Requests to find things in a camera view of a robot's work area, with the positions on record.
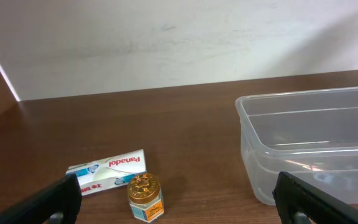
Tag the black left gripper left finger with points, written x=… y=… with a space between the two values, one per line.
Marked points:
x=57 y=203

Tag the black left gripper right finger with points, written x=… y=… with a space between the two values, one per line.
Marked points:
x=299 y=202

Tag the clear plastic container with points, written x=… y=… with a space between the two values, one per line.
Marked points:
x=310 y=134

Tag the white Panadol medicine box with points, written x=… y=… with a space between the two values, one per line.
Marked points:
x=108 y=173

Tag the gold-lidded balm jar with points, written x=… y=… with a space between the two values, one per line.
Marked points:
x=145 y=197

